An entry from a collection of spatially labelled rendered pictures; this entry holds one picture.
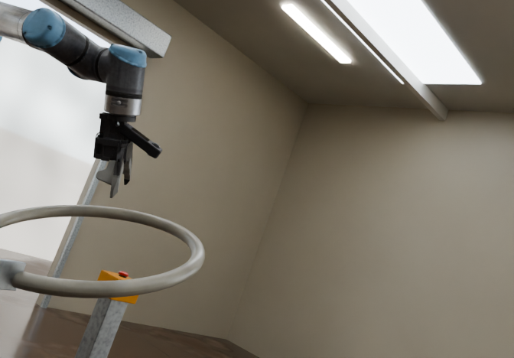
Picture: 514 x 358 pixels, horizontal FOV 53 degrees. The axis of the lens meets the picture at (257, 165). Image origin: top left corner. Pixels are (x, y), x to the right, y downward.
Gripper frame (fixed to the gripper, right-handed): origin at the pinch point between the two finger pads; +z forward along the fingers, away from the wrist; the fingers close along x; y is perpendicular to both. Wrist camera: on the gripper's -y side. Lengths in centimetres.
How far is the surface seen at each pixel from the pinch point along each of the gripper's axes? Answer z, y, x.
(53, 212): 5.7, 14.4, 7.1
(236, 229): 201, -47, -622
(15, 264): 2.9, 6.9, 46.1
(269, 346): 344, -117, -549
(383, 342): 263, -242, -450
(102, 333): 65, 10, -43
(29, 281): 5.3, 3.9, 47.1
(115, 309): 57, 7, -47
